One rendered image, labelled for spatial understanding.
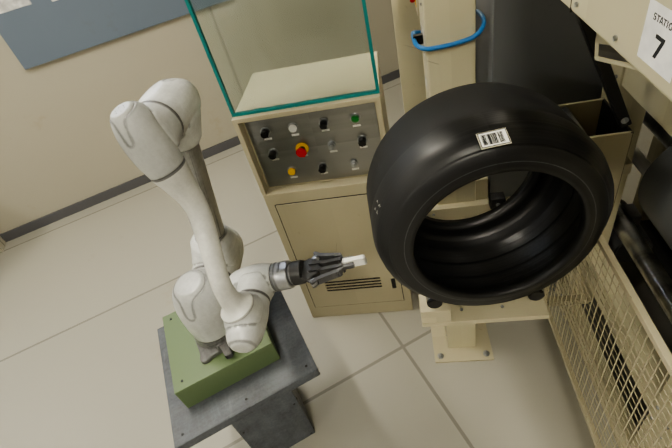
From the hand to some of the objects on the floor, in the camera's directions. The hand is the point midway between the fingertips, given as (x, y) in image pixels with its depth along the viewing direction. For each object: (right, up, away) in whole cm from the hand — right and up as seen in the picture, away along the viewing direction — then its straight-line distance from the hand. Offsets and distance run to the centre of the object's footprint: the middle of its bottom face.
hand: (354, 261), depth 130 cm
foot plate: (+55, -49, +84) cm, 112 cm away
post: (+55, -50, +84) cm, 112 cm away
